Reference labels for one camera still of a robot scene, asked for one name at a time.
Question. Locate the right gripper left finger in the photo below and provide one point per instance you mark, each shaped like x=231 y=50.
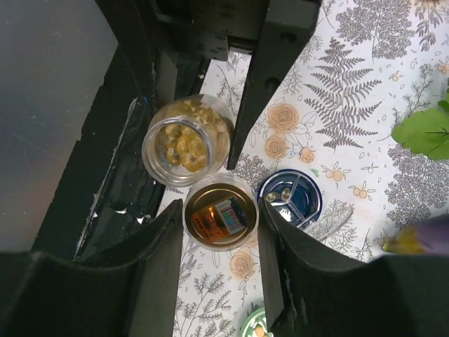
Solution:
x=129 y=289

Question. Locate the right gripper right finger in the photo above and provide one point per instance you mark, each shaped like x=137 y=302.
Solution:
x=311 y=290

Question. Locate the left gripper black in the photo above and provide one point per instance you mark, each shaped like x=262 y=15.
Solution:
x=274 y=32

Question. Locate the clear pill box lid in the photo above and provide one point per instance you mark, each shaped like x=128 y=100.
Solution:
x=329 y=224

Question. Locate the blue round pill box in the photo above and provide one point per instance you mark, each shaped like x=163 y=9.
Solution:
x=294 y=195

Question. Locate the amber pill bottle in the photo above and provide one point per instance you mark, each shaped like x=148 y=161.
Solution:
x=188 y=139

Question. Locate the gold bottle cap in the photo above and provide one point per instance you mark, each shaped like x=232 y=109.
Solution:
x=220 y=212

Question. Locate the green round pill box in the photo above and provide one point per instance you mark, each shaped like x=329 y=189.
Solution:
x=256 y=325

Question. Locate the purple eggplant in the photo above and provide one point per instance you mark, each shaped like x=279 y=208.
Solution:
x=429 y=236

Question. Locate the floral table mat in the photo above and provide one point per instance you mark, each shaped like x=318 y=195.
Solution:
x=332 y=118

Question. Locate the white radish with leaves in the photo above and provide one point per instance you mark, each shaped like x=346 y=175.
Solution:
x=421 y=125

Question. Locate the black front rail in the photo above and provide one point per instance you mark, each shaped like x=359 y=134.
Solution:
x=105 y=194

